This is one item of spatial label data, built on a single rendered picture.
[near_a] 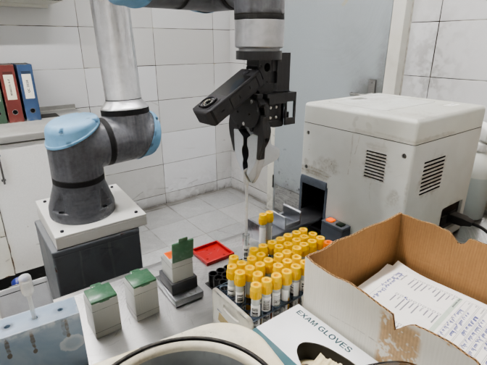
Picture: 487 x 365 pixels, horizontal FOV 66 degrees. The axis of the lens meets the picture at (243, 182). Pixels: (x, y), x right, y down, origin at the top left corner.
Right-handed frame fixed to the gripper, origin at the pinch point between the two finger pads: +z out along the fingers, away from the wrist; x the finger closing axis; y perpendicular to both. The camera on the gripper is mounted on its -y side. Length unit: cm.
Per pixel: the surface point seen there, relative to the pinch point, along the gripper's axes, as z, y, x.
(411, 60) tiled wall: -12, 158, 64
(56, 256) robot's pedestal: 22.8, -26.0, 34.3
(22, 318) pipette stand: 11.5, -35.9, 0.2
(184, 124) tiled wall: 43, 112, 229
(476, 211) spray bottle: 19, 62, -14
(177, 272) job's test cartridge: 16.1, -12.4, 3.6
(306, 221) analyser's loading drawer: 17.5, 21.7, 5.8
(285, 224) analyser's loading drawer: 16.3, 15.3, 5.8
